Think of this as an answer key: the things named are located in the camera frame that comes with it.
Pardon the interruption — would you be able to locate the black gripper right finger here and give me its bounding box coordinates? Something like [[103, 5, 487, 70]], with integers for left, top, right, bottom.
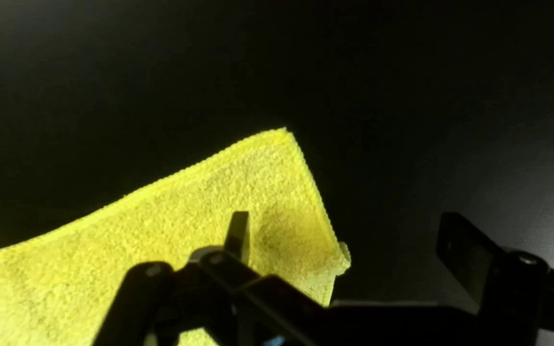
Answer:
[[435, 211, 554, 346]]

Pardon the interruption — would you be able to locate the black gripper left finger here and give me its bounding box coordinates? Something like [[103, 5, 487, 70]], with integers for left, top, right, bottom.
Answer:
[[93, 209, 332, 346]]

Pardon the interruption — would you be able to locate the yellow microfiber towel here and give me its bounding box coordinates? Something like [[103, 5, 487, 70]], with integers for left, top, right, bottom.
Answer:
[[0, 128, 351, 346]]

